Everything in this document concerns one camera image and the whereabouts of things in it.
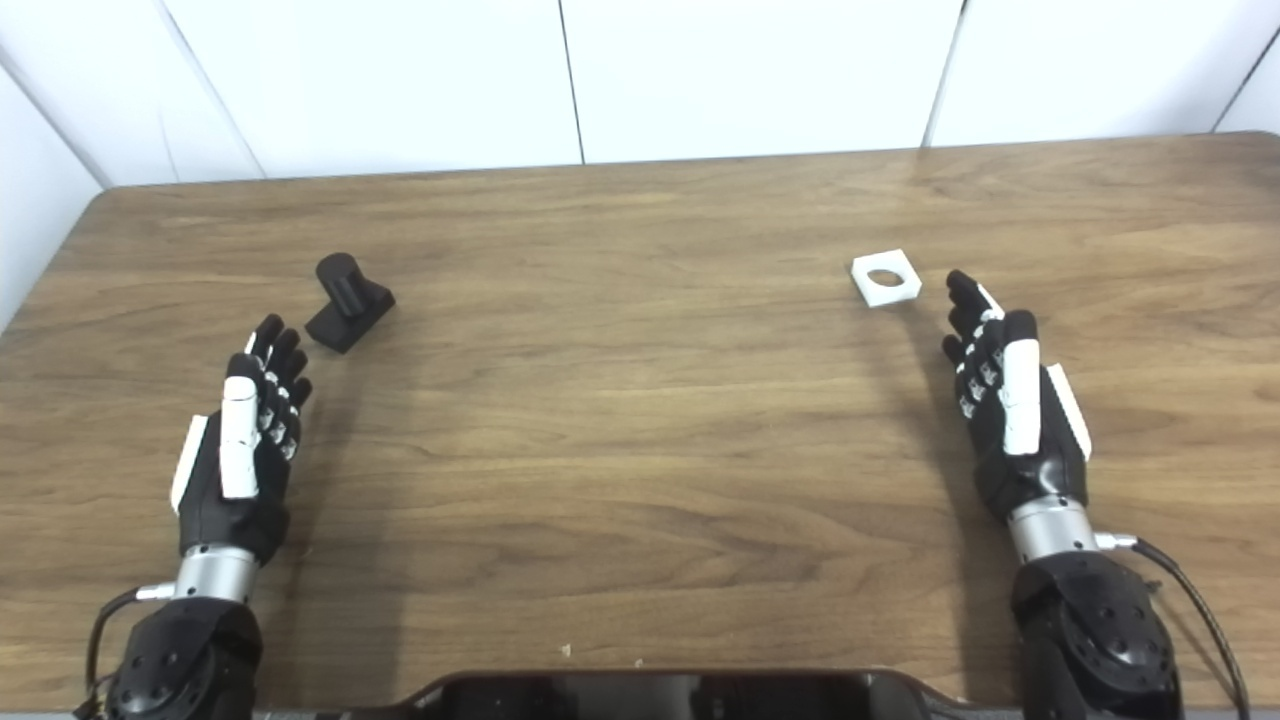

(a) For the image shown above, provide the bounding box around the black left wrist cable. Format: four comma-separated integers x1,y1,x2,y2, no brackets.
75,585,177,720

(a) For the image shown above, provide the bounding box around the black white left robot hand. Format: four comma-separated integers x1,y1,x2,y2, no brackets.
170,314,314,567

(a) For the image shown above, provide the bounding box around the black robot torso edge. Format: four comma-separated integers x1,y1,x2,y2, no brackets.
340,668,986,720

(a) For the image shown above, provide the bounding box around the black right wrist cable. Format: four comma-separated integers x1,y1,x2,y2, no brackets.
1095,533,1253,720

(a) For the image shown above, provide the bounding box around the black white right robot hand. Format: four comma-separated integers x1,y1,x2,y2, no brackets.
941,269,1093,523

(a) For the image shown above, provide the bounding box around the black peg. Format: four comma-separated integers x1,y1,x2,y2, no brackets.
304,252,397,355

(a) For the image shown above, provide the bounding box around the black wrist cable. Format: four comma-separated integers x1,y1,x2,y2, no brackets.
75,585,177,720
1095,533,1253,720

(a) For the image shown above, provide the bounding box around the white square piece with hole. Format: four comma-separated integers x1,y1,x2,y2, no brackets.
850,249,923,309

